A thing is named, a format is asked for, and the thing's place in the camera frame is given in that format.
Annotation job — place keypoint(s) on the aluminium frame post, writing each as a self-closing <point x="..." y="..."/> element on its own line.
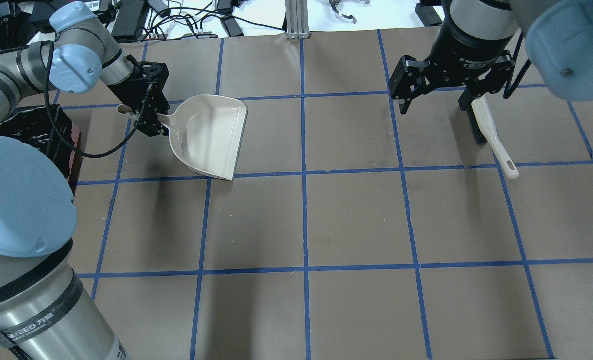
<point x="296" y="20"/>

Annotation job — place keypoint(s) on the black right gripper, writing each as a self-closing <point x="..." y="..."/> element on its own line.
<point x="469" y="50"/>

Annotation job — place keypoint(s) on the beige plastic dustpan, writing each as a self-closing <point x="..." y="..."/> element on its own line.
<point x="204" y="139"/>

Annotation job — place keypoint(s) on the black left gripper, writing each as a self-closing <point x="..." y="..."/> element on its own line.
<point x="128" y="91"/>

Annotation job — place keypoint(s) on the white hand brush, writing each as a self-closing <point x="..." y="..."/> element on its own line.
<point x="484" y="131"/>

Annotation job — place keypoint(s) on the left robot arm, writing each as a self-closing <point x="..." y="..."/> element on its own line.
<point x="45" y="311"/>

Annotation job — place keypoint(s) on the black lined trash bin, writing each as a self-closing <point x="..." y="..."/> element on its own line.
<point x="31" y="126"/>

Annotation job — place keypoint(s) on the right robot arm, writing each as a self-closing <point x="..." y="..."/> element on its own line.
<point x="554" y="36"/>

